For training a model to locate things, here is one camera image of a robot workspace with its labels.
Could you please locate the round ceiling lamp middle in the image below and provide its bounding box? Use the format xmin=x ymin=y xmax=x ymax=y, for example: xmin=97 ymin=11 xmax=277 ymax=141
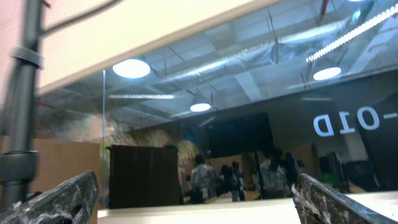
xmin=190 ymin=103 xmax=211 ymax=112

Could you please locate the round ceiling lamp right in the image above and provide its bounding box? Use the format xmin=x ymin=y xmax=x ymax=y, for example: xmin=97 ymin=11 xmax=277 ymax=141
xmin=313 ymin=67 xmax=341 ymax=80

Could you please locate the round ceiling lamp left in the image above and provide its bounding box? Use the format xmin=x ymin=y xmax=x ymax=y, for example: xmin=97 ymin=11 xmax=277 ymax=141
xmin=113 ymin=59 xmax=150 ymax=78

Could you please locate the person in grey shirt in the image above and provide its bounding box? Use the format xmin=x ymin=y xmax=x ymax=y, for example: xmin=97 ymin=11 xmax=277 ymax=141
xmin=190 ymin=154 xmax=218 ymax=204

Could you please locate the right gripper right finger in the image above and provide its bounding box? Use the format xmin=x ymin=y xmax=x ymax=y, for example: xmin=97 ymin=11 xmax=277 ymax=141
xmin=292 ymin=174 xmax=397 ymax=224

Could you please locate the dark cabinet behind glass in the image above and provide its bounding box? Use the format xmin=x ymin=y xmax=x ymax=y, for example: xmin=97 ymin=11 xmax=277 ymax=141
xmin=109 ymin=145 xmax=180 ymax=209

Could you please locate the person in light shirt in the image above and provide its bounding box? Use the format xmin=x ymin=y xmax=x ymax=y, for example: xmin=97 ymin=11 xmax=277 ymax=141
xmin=257 ymin=147 xmax=290 ymax=199

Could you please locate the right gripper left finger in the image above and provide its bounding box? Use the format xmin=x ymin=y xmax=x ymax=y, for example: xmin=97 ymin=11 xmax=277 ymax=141
xmin=1 ymin=170 xmax=99 ymax=224

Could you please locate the round ceiling lamp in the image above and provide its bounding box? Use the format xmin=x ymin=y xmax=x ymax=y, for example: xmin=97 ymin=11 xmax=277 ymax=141
xmin=313 ymin=67 xmax=341 ymax=80
xmin=190 ymin=103 xmax=211 ymax=112
xmin=113 ymin=59 xmax=150 ymax=78

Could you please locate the grey camera stand pole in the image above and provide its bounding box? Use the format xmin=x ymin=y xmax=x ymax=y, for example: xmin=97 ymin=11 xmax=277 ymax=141
xmin=1 ymin=0 xmax=44 ymax=211

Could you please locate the long strip ceiling light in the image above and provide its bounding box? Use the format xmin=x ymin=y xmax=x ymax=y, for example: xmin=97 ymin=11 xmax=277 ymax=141
xmin=306 ymin=4 xmax=397 ymax=63

